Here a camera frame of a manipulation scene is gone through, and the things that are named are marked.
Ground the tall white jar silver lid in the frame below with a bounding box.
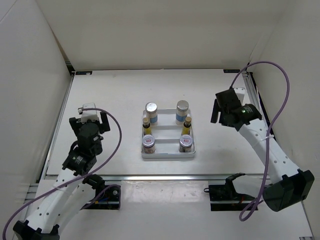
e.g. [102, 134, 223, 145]
[145, 102, 158, 126]

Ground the purple cable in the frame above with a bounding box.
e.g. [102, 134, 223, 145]
[229, 60, 291, 222]
[4, 107, 123, 240]

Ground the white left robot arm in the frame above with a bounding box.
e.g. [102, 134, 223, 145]
[13, 107, 110, 240]

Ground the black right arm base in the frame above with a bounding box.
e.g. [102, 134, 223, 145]
[203, 184, 254, 212]

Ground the tall white jar blue label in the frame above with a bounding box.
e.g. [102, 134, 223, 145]
[175, 100, 189, 125]

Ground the small yellow label bottle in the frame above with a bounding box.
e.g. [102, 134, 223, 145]
[142, 117, 152, 135]

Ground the short jar grey lid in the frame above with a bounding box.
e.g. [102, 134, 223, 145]
[142, 134, 156, 154]

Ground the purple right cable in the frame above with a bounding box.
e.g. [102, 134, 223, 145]
[229, 60, 291, 222]

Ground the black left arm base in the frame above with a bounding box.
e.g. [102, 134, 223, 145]
[81, 184, 122, 210]

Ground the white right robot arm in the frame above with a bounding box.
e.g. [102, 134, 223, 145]
[211, 88, 315, 212]

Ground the short jar orange label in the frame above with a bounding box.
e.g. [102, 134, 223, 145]
[179, 134, 194, 153]

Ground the aluminium frame rail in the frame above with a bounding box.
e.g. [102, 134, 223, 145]
[44, 174, 266, 182]

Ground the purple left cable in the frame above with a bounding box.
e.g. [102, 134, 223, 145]
[4, 107, 123, 240]

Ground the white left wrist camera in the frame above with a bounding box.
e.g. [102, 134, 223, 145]
[78, 102, 99, 124]

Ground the white divided tray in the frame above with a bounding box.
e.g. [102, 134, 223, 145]
[141, 109, 196, 159]

